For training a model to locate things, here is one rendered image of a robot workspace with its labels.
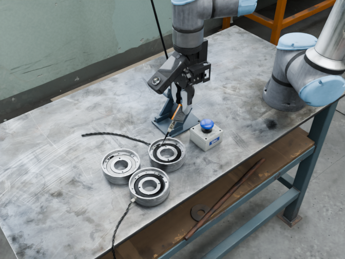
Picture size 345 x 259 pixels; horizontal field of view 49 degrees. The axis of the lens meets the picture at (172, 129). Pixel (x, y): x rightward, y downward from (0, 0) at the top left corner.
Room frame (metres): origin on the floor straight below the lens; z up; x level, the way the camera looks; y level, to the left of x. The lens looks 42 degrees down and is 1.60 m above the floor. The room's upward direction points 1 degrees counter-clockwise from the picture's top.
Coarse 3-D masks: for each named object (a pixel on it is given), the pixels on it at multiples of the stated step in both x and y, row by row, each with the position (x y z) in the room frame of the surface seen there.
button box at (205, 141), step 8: (192, 128) 0.83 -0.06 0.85; (200, 128) 0.83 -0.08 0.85; (216, 128) 0.83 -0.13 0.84; (192, 136) 0.82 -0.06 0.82; (200, 136) 0.80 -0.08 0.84; (208, 136) 0.80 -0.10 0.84; (216, 136) 0.80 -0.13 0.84; (200, 144) 0.79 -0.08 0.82; (208, 144) 0.79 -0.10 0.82; (216, 144) 0.81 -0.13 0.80
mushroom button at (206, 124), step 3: (204, 120) 0.83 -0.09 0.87; (207, 120) 0.83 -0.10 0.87; (210, 120) 0.83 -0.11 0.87; (201, 123) 0.82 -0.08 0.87; (204, 123) 0.82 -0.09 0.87; (207, 123) 0.82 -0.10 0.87; (210, 123) 0.82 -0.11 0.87; (213, 123) 0.82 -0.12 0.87; (201, 126) 0.82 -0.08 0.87; (204, 126) 0.81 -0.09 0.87; (207, 126) 0.81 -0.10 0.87; (210, 126) 0.81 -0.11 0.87; (213, 126) 0.82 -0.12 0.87; (207, 129) 0.82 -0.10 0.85
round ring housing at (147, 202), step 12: (144, 168) 0.68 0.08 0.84; (156, 168) 0.68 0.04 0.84; (132, 180) 0.65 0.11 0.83; (144, 180) 0.65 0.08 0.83; (156, 180) 0.65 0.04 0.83; (168, 180) 0.64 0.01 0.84; (132, 192) 0.60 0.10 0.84; (144, 192) 0.61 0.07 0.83; (168, 192) 0.61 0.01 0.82; (144, 204) 0.58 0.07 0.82; (156, 204) 0.59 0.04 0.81
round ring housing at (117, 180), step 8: (112, 152) 0.75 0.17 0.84; (120, 152) 0.75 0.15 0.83; (128, 152) 0.75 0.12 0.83; (104, 160) 0.72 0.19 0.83; (120, 160) 0.72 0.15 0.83; (128, 160) 0.72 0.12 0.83; (136, 160) 0.72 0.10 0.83; (104, 168) 0.69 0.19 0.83; (112, 168) 0.69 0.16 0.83; (128, 168) 0.69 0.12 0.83; (136, 168) 0.68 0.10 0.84; (104, 176) 0.68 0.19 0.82; (112, 176) 0.65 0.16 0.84; (120, 176) 0.65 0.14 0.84; (128, 176) 0.66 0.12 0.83; (120, 184) 0.66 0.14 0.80
